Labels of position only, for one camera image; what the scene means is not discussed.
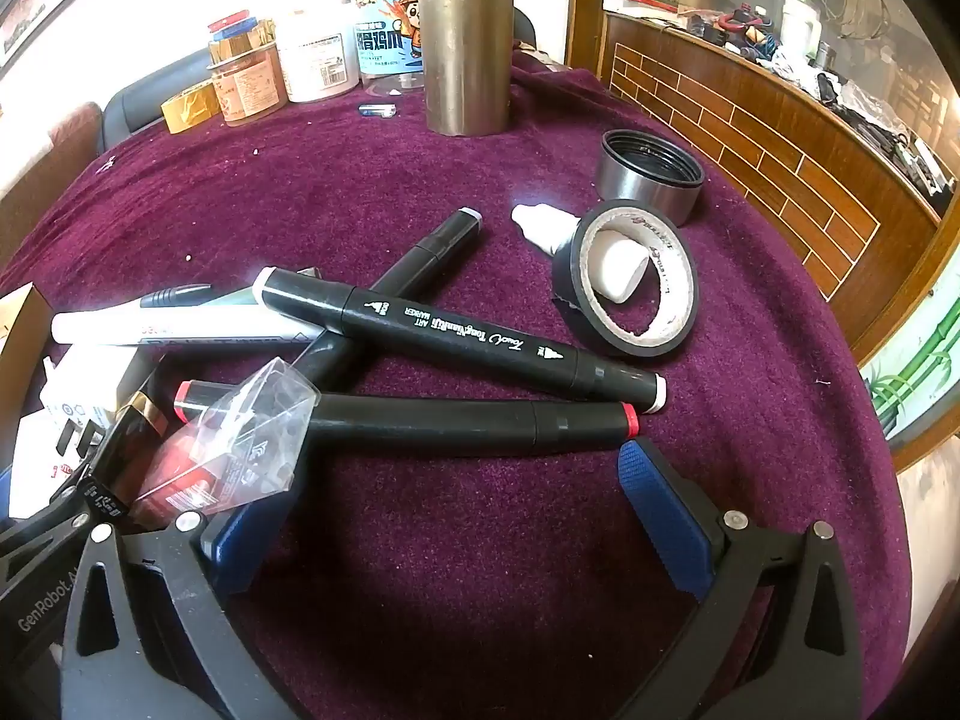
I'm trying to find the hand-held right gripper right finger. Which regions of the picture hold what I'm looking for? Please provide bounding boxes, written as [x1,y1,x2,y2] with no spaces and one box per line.
[615,436,863,720]

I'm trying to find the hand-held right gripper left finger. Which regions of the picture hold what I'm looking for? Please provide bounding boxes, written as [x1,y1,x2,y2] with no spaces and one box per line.
[60,491,301,720]

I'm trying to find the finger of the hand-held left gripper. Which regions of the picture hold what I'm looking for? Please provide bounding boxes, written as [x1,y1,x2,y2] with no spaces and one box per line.
[0,474,102,565]

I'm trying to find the clear packet with red item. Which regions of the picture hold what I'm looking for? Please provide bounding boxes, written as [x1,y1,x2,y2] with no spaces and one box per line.
[137,358,322,527]

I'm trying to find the black gold lipstick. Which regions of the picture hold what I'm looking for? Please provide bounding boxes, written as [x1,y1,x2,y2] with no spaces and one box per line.
[81,388,178,515]

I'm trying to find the white charger with prongs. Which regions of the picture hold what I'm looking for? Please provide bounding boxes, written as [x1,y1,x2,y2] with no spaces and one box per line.
[39,345,155,466]

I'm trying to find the cardboard box tray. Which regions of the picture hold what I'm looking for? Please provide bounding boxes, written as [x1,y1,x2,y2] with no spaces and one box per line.
[0,283,55,425]

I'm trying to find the white marker pen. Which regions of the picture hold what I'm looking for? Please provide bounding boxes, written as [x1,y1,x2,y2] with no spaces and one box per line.
[51,283,325,350]

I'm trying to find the black tape roll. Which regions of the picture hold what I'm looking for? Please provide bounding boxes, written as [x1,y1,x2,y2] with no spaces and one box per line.
[553,200,698,359]

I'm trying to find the black marker red caps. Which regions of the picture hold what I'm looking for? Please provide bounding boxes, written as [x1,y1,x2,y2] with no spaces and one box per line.
[174,380,643,460]

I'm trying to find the small white bottle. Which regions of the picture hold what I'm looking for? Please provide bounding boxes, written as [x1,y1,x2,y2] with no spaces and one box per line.
[511,204,650,306]

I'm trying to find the black marker white caps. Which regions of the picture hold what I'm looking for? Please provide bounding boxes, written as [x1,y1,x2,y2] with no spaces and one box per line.
[253,266,668,415]

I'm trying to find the black marker grey cap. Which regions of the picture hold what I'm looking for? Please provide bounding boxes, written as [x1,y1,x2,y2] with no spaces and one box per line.
[285,208,483,391]

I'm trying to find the green bamboo panel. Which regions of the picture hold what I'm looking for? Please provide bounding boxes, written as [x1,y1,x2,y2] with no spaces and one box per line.
[861,292,960,440]

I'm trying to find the steel thermos lid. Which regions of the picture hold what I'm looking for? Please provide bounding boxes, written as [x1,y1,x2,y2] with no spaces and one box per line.
[596,130,706,227]

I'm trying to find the brown armchair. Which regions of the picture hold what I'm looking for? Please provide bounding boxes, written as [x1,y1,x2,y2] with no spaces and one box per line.
[0,101,104,241]

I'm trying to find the wooden counter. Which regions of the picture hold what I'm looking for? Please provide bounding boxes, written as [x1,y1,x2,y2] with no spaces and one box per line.
[600,11,960,368]

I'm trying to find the yellow tape roll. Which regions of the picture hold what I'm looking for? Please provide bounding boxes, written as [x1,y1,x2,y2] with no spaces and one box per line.
[161,79,223,134]

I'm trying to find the black leather sofa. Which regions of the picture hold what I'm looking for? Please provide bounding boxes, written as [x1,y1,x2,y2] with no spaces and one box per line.
[101,45,218,155]

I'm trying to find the orange jar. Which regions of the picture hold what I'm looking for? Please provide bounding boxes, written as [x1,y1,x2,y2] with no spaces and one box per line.
[206,41,290,127]

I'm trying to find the counter clutter pile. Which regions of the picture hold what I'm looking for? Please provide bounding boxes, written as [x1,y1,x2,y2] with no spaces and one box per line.
[679,4,960,196]

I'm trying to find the white jar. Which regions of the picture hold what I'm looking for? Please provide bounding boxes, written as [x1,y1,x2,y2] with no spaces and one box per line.
[277,7,361,104]

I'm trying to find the colourful small tin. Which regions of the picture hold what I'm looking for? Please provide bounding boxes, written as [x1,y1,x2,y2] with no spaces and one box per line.
[208,10,280,62]

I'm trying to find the white kettle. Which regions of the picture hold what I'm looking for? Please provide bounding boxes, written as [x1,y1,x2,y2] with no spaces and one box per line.
[780,0,820,55]

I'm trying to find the blue label clear jar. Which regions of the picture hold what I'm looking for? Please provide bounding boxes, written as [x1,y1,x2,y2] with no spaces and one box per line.
[352,0,430,95]

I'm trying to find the framed wall picture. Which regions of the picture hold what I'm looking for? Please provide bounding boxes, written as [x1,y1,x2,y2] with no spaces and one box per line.
[0,0,145,70]

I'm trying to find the wooden door frame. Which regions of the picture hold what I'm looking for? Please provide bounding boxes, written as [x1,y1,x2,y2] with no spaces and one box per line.
[566,0,610,83]

